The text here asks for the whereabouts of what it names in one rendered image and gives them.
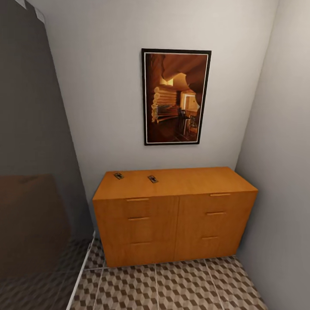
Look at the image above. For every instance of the mousetrap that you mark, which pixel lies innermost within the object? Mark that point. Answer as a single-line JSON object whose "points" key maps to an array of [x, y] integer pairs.
{"points": [[153, 179], [119, 176]]}

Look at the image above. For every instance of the picture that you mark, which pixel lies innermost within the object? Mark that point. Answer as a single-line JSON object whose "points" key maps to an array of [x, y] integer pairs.
{"points": [[174, 92]]}

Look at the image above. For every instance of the shower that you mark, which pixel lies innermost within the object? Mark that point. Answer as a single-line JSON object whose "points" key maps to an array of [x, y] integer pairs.
{"points": [[77, 282]]}

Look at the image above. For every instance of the door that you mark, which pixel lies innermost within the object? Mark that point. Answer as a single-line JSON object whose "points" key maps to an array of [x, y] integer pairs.
{"points": [[46, 228]]}

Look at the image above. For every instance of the cabinet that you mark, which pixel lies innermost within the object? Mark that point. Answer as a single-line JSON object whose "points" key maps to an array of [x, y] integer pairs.
{"points": [[190, 214]]}

